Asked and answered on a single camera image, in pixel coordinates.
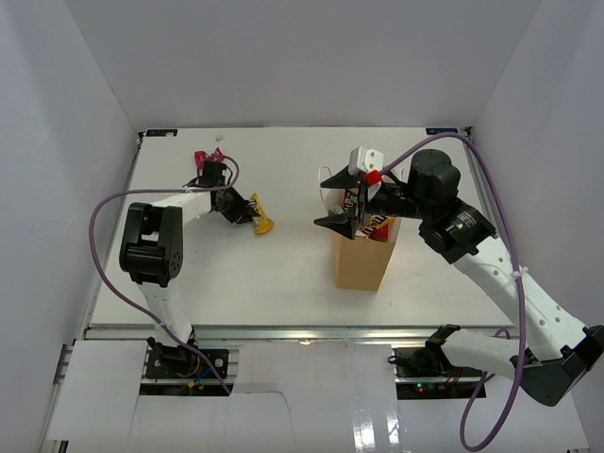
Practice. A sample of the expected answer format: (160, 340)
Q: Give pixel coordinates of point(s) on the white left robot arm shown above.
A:
(152, 247)

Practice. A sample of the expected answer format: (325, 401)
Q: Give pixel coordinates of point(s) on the brown paper bag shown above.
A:
(361, 264)

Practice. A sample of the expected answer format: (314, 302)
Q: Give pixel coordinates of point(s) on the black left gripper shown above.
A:
(242, 214)

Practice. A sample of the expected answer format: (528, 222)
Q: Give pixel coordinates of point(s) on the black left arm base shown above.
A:
(174, 362)

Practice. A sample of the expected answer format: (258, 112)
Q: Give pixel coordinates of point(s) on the yellow M&M's packet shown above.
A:
(262, 222)
(375, 223)

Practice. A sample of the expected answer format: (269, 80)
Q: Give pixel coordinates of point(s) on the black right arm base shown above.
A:
(420, 363)

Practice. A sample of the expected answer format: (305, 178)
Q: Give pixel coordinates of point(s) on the dark label left table corner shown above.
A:
(157, 132)

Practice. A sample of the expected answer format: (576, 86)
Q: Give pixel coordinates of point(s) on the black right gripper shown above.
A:
(343, 223)

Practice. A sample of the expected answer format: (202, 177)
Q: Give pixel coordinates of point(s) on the dark label table corner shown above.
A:
(157, 132)
(431, 131)

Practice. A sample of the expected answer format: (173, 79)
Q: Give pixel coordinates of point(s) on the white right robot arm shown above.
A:
(558, 349)

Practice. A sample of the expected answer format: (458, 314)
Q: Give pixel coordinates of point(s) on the aluminium front rail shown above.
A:
(267, 333)

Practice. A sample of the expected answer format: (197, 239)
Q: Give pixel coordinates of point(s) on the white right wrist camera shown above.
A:
(366, 164)

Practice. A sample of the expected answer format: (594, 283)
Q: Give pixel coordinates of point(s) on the dark label right table corner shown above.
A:
(431, 131)

